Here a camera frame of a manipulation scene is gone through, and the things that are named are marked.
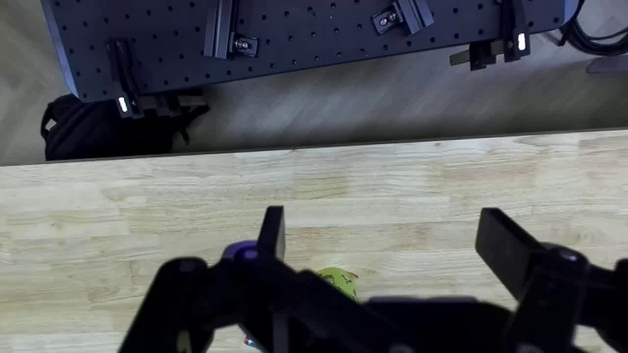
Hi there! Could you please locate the black perforated breadboard table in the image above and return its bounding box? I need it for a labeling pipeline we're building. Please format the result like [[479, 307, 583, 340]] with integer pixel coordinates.
[[41, 0, 579, 101]]

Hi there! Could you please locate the black cable bundle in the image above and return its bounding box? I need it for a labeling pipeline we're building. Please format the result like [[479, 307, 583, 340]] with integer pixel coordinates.
[[555, 0, 628, 58]]

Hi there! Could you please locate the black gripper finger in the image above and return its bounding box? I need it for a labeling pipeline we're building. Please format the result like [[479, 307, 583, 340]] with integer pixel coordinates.
[[475, 207, 546, 301]]

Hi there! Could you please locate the black backpack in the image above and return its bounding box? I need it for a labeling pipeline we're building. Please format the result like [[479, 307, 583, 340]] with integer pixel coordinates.
[[39, 93, 208, 160]]

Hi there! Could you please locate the blue marker with red cap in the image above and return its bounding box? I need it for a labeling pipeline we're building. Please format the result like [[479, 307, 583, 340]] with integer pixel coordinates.
[[222, 240, 259, 260]]

